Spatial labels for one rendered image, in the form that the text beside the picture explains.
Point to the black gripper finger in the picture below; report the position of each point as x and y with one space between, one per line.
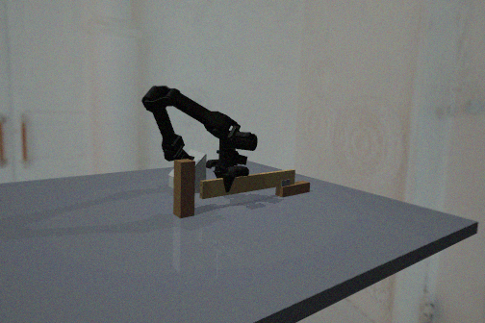
219 174
228 181

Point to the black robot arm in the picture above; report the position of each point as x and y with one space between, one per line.
158 98

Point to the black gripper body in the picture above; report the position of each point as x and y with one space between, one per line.
226 161

